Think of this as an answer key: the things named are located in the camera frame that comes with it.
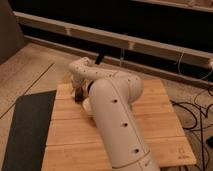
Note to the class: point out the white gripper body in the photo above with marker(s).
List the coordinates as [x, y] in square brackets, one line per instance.
[78, 82]

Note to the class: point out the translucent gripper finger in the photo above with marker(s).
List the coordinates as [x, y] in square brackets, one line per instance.
[83, 92]
[68, 80]

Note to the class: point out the black eraser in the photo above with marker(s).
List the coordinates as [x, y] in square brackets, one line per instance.
[79, 95]

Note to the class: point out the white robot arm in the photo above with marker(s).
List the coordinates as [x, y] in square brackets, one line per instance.
[110, 97]

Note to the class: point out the black bowl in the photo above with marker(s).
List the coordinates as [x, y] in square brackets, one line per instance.
[89, 86]

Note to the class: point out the wooden board table top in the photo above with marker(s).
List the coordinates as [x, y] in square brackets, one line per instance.
[73, 142]

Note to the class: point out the dark floor mat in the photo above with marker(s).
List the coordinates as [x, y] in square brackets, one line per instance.
[28, 132]

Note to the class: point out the black clamp on rail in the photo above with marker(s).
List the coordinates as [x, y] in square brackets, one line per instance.
[99, 57]

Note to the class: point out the wooden wall rail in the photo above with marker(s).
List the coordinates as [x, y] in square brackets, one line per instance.
[153, 48]

